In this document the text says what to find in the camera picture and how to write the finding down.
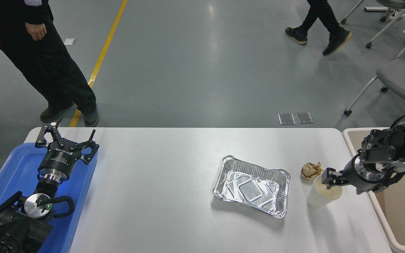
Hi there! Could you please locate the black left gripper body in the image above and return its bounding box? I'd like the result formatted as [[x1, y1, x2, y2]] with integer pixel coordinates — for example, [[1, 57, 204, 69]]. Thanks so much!
[[38, 141, 81, 175]]

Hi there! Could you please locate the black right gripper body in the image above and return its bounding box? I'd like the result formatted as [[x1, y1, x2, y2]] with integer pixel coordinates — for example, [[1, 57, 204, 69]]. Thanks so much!
[[341, 158, 362, 190]]

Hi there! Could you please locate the white paper cup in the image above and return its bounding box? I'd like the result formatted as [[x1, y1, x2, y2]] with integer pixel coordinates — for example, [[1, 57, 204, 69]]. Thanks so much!
[[306, 174, 343, 208]]

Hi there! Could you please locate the person's hand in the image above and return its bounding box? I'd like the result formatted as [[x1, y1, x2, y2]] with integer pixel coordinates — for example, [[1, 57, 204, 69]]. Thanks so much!
[[26, 22, 48, 41]]

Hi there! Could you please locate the crumpled tan paper ball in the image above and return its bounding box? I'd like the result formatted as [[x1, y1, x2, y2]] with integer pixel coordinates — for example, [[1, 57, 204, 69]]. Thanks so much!
[[301, 162, 324, 180]]

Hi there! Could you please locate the blue plastic tray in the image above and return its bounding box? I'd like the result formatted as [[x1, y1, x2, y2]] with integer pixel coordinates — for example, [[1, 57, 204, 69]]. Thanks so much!
[[0, 142, 98, 253]]

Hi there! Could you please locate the clear floor plate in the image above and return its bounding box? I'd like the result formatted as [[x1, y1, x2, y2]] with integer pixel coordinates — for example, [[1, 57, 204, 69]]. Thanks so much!
[[278, 113, 296, 125], [296, 112, 314, 124]]

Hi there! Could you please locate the large pale bin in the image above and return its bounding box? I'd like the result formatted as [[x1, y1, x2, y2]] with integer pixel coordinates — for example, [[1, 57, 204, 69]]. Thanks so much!
[[342, 128, 405, 253]]

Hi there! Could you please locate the person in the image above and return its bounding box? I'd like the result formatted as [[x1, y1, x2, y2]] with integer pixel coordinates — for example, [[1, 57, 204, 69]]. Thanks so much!
[[0, 0, 100, 127], [285, 0, 353, 56]]

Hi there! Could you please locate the silver foil tray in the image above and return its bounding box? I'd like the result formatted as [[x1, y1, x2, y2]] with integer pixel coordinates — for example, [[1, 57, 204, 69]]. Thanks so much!
[[212, 155, 291, 219]]

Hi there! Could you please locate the grey seat office chair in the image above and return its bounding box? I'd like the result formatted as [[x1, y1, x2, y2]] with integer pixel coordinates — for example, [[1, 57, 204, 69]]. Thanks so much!
[[343, 32, 405, 117]]

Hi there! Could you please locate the white frame office chair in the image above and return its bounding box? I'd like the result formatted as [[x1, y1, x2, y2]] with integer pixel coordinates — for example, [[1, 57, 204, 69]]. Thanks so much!
[[341, 0, 405, 49]]

